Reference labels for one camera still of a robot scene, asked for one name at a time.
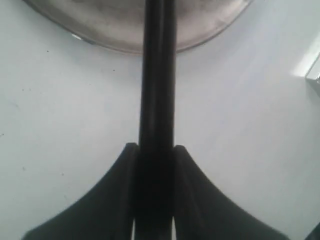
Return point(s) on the round stainless steel plate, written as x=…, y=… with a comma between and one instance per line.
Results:
x=119, y=24

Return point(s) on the black handled knife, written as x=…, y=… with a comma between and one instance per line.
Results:
x=154, y=181

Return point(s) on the chrome wire utensil holder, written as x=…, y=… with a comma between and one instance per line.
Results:
x=313, y=74

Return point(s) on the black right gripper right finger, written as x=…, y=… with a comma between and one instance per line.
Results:
x=203, y=212

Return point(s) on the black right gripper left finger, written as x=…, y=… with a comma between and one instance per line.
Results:
x=103, y=213

